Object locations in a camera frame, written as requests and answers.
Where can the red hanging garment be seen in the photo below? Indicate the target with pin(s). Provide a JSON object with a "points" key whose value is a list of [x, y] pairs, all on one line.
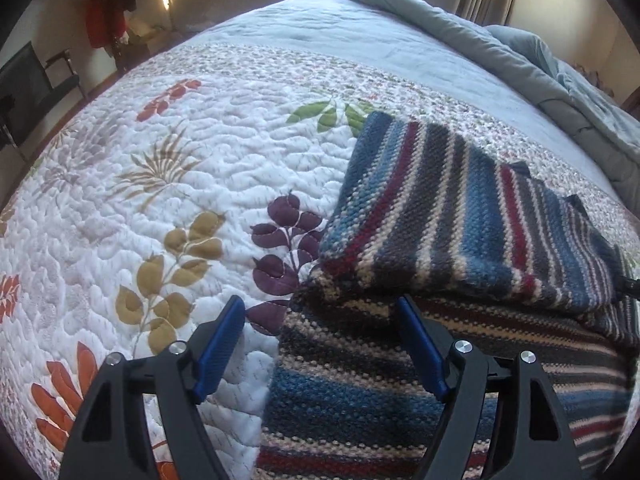
{"points": [[102, 22]]}

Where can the grey-blue comforter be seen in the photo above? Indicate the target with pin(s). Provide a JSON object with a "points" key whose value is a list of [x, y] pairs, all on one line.
{"points": [[550, 60]]}

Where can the floral quilted bedspread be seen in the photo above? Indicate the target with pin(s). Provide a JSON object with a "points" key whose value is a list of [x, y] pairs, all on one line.
{"points": [[200, 185]]}

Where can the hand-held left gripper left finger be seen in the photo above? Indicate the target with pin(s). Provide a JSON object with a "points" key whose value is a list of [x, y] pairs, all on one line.
{"points": [[220, 345]]}

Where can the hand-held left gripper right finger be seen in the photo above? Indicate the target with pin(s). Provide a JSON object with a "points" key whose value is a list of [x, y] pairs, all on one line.
{"points": [[420, 345]]}

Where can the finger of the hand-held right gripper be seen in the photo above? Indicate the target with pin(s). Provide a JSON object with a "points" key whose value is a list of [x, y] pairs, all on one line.
{"points": [[630, 285]]}

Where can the striped knitted sweater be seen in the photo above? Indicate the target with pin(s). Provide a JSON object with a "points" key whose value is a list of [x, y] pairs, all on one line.
{"points": [[440, 200]]}

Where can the black chair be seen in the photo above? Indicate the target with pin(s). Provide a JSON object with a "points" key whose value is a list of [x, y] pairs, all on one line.
{"points": [[25, 80]]}

